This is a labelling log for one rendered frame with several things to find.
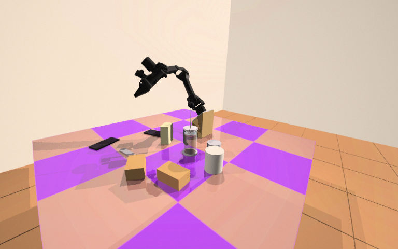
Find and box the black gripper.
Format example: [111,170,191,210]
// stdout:
[134,74,158,98]

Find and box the white cylinder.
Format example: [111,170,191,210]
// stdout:
[204,146,224,175]

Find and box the glass coffee press with plunger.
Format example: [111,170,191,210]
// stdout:
[182,102,198,157]

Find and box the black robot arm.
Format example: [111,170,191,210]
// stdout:
[135,57,207,115]

